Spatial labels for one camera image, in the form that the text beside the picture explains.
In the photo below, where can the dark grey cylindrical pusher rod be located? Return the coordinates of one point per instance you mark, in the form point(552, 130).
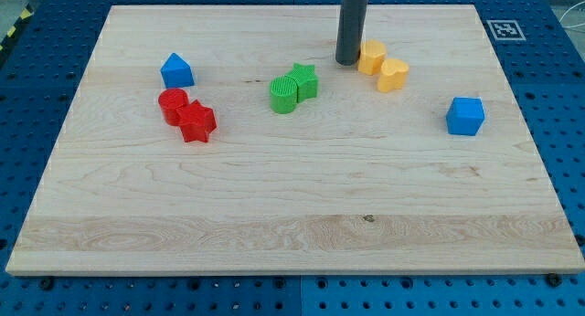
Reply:
point(350, 29)

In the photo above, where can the green cylinder block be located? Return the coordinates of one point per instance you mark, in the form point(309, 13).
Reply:
point(284, 93)

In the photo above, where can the blue cube block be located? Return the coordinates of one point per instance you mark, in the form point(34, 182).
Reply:
point(465, 116)

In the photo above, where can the red cylinder block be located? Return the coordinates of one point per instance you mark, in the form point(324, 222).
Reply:
point(170, 102)

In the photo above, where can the yellow black hazard tape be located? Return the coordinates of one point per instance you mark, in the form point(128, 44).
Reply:
point(16, 30)

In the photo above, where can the blue pentagon block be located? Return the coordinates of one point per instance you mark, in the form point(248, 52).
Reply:
point(176, 73)

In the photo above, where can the light wooden board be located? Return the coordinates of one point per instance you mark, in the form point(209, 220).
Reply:
point(354, 181)

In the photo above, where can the green star block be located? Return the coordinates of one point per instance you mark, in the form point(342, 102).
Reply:
point(306, 81)

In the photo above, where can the yellow heart block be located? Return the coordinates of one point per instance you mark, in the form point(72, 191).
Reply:
point(392, 75)

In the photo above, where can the yellow hexagon block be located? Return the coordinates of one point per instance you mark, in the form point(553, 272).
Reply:
point(372, 55)

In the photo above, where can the red star block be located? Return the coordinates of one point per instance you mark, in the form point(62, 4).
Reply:
point(196, 122)

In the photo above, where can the white fiducial marker tag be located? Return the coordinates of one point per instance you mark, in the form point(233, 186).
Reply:
point(505, 30)

